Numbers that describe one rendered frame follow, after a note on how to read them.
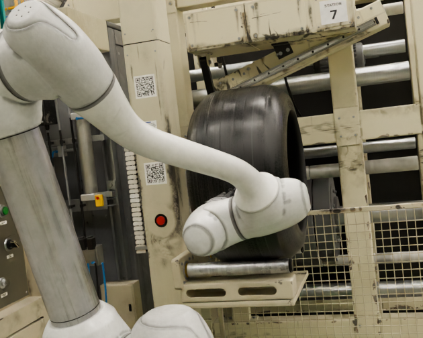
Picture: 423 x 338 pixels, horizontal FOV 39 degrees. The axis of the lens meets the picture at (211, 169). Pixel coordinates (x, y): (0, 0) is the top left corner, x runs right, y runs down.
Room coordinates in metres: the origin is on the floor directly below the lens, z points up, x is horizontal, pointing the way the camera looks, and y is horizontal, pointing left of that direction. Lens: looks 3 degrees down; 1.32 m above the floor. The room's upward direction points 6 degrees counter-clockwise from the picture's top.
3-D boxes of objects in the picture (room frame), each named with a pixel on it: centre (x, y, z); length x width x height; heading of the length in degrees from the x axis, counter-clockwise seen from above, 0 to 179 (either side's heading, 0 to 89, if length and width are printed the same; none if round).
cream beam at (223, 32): (2.27, -0.29, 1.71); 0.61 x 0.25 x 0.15; 74
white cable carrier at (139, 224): (2.06, 0.26, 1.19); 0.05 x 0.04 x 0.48; 164
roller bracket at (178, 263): (2.07, 0.09, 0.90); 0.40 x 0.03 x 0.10; 164
